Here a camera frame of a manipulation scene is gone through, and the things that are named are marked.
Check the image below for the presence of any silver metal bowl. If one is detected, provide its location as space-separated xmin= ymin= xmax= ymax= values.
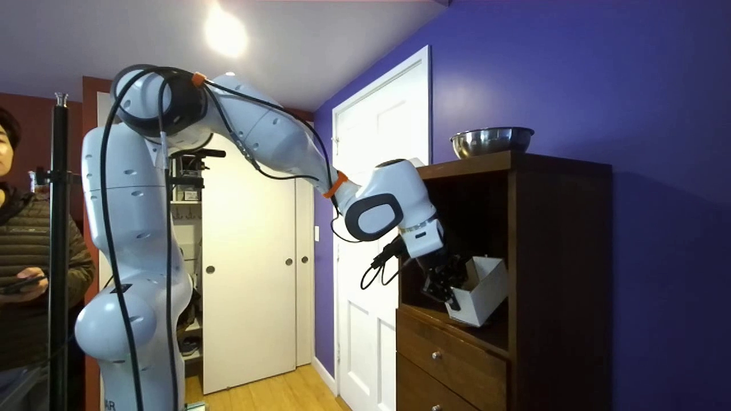
xmin=449 ymin=126 xmax=534 ymax=161

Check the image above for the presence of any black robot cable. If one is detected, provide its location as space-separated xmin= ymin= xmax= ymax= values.
xmin=99 ymin=62 xmax=338 ymax=411

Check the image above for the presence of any white closet door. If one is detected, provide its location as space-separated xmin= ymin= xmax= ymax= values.
xmin=201 ymin=135 xmax=315 ymax=393

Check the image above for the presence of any black tripod pole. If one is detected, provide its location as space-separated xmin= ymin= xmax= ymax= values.
xmin=47 ymin=91 xmax=69 ymax=411

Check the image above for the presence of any white panel door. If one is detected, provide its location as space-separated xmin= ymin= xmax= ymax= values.
xmin=329 ymin=45 xmax=434 ymax=411

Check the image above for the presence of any person in striped sweater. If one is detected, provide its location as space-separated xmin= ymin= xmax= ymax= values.
xmin=0 ymin=106 xmax=99 ymax=411

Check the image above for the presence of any dark wooden shelf cabinet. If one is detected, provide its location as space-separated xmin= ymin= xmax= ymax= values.
xmin=396 ymin=152 xmax=611 ymax=411

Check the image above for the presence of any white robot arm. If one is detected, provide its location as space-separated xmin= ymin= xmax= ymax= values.
xmin=76 ymin=65 xmax=464 ymax=411

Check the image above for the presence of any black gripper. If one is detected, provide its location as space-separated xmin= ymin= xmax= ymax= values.
xmin=418 ymin=247 xmax=466 ymax=312

